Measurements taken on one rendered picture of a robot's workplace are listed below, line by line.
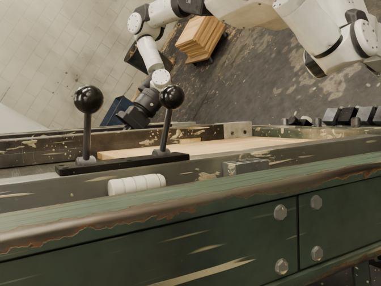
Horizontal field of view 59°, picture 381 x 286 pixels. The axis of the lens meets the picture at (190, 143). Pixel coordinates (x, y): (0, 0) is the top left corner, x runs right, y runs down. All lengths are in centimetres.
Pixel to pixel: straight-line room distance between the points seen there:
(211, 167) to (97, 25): 594
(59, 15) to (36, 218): 612
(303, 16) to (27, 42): 571
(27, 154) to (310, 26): 73
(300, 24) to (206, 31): 360
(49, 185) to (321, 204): 33
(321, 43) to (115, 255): 58
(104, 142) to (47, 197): 53
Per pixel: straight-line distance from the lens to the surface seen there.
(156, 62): 129
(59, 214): 26
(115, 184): 47
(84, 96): 44
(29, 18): 628
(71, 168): 49
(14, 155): 97
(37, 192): 48
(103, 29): 643
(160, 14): 129
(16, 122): 471
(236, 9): 100
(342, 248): 41
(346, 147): 81
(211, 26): 433
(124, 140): 101
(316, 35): 71
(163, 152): 54
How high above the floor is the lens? 160
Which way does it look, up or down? 26 degrees down
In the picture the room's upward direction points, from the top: 57 degrees counter-clockwise
